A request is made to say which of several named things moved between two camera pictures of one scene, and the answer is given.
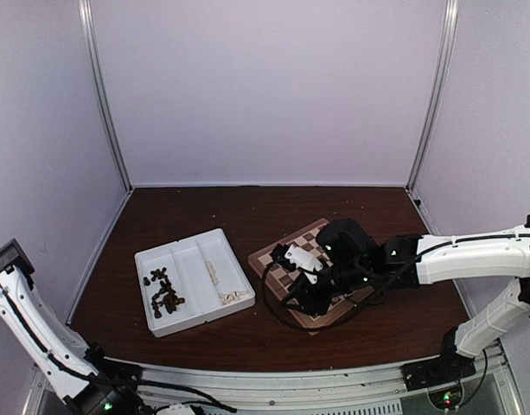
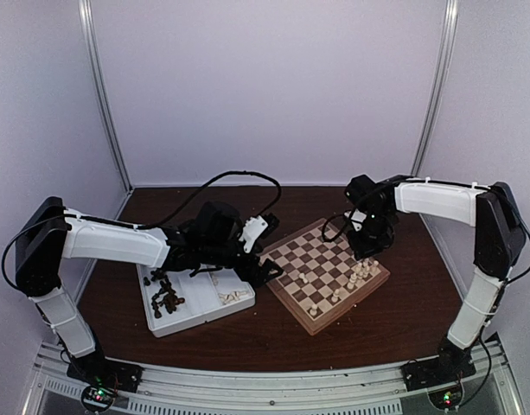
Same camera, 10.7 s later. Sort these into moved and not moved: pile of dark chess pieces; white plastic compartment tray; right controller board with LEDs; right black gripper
Moved: right black gripper
Not moved: pile of dark chess pieces; white plastic compartment tray; right controller board with LEDs
